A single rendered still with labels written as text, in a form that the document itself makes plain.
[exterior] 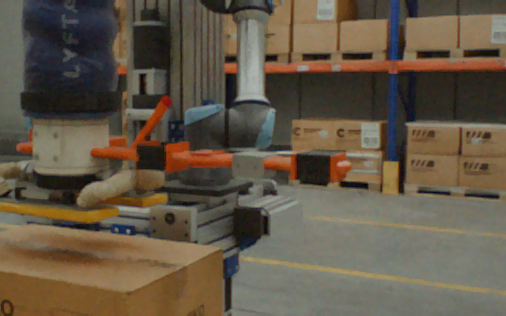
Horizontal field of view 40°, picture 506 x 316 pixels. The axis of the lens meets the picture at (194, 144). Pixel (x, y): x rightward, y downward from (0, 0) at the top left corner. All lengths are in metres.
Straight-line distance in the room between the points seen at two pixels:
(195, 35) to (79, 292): 1.11
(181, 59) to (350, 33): 6.61
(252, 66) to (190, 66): 0.25
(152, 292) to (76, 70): 0.49
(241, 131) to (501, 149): 6.56
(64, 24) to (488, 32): 7.25
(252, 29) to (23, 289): 1.05
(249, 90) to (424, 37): 6.62
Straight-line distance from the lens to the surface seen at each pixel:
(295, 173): 1.28
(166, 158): 1.40
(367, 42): 8.70
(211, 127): 1.97
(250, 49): 2.06
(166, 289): 1.44
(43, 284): 1.45
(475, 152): 8.41
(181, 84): 2.23
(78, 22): 1.50
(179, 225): 1.88
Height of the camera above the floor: 1.33
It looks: 5 degrees down
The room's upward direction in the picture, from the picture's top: straight up
